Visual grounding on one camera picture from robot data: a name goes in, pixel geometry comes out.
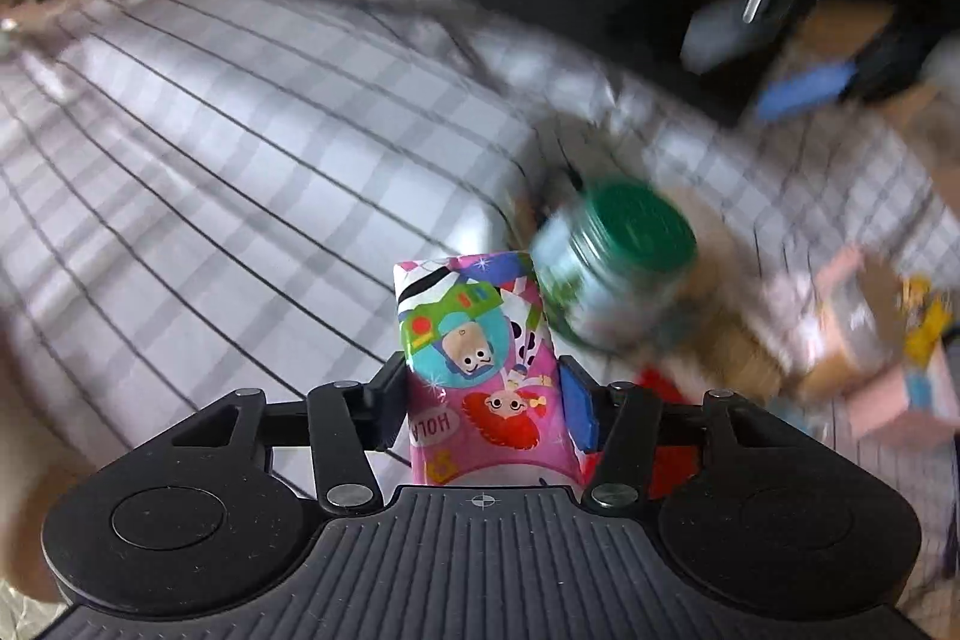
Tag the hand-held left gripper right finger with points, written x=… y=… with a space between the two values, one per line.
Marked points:
x=579 y=406

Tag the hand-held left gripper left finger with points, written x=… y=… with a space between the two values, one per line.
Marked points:
x=387 y=411

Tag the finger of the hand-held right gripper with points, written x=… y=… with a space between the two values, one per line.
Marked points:
x=806 y=89

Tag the pink cartoon-print tissue pack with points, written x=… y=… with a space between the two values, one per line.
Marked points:
x=480 y=377

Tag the green-lid glass jar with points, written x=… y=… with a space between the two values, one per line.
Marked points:
x=615 y=265

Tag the red packet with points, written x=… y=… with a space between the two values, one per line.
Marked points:
x=664 y=396

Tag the yellow packet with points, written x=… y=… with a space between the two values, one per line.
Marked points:
x=926 y=321

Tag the checked white bedsheet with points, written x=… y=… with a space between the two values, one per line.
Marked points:
x=247 y=175

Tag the pink box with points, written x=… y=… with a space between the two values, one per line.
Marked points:
x=877 y=377

